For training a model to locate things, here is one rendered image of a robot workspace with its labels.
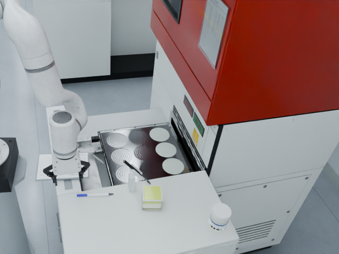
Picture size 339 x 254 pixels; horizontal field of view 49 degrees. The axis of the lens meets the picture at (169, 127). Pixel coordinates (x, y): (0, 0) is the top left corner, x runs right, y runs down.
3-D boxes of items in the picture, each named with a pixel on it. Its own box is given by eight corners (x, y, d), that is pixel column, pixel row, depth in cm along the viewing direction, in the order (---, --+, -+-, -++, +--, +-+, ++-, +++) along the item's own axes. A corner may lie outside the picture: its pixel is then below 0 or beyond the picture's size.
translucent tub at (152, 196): (160, 195, 148) (161, 184, 144) (161, 211, 142) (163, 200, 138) (140, 195, 147) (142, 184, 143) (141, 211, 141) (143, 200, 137)
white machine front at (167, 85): (155, 87, 228) (162, 27, 201) (205, 190, 172) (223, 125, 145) (150, 87, 227) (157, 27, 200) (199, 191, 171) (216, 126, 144)
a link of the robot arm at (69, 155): (76, 135, 135) (76, 141, 137) (51, 138, 132) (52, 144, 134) (79, 151, 129) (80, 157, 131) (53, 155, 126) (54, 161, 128)
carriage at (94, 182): (90, 142, 182) (90, 138, 180) (104, 201, 156) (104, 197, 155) (73, 144, 179) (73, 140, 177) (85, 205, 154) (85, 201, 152)
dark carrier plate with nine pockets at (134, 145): (167, 125, 191) (167, 124, 191) (190, 175, 168) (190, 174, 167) (101, 133, 181) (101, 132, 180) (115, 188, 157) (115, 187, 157)
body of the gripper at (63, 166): (78, 140, 136) (79, 161, 143) (49, 144, 133) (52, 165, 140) (81, 154, 131) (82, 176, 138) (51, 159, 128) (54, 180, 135)
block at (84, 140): (90, 139, 179) (90, 134, 177) (91, 144, 177) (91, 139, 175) (73, 141, 177) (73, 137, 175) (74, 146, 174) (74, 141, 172)
